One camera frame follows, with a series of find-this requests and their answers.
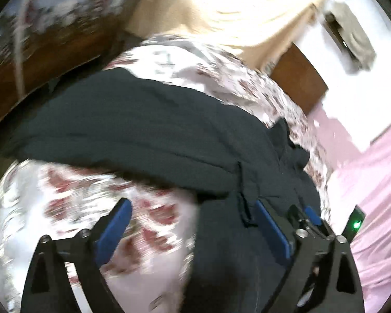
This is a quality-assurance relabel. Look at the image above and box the beige hanging cloth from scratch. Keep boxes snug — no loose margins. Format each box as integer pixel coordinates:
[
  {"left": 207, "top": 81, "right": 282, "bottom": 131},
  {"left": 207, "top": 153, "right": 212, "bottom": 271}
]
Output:
[{"left": 126, "top": 0, "right": 327, "bottom": 72}]

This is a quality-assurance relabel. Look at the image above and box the pink curtain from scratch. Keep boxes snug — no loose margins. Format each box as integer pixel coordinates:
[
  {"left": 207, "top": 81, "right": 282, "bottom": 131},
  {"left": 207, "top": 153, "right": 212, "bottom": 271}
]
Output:
[{"left": 328, "top": 126, "right": 391, "bottom": 312}]

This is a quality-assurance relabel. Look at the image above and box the olive green hanging cloth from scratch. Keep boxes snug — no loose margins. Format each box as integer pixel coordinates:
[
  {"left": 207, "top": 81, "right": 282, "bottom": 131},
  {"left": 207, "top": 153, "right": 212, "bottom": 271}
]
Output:
[{"left": 323, "top": 2, "right": 376, "bottom": 74}]

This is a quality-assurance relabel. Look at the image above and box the floral satin bedspread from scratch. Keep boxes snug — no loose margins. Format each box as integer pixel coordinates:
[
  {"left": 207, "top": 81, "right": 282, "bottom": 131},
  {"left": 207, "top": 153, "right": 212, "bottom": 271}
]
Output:
[{"left": 0, "top": 35, "right": 332, "bottom": 312}]

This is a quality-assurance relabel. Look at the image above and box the brown wooden headboard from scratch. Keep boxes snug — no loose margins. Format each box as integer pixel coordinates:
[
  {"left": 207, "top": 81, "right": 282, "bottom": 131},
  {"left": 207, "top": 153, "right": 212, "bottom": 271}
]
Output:
[{"left": 270, "top": 44, "right": 328, "bottom": 115}]

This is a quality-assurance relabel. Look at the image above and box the black padded jacket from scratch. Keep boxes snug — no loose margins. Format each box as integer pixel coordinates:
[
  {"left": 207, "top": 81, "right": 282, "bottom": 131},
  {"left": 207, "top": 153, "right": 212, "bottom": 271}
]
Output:
[{"left": 3, "top": 69, "right": 320, "bottom": 312}]

